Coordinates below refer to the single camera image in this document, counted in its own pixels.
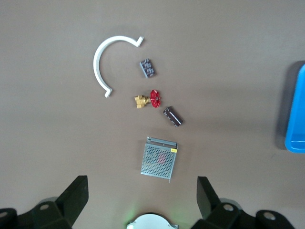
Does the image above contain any metal mesh power supply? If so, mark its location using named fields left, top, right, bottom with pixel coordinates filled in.
left=140, top=136, right=179, bottom=184

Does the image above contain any white curved plastic clamp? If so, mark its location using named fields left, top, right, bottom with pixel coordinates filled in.
left=92, top=35, right=145, bottom=98

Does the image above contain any dark cylindrical electrolytic capacitor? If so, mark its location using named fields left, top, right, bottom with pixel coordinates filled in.
left=163, top=106, right=184, bottom=128

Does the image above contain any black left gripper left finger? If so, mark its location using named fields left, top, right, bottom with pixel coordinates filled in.
left=0, top=176, right=89, bottom=229

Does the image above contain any dark studded rectangular block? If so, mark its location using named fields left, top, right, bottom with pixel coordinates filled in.
left=139, top=58, right=158, bottom=79

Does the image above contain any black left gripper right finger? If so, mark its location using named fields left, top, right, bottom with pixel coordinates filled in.
left=190, top=176, right=298, bottom=229

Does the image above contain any brass valve red handwheel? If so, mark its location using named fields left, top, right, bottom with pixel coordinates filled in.
left=133, top=89, right=163, bottom=110

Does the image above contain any blue plastic tray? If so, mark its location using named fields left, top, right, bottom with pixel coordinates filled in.
left=285, top=61, right=305, bottom=154

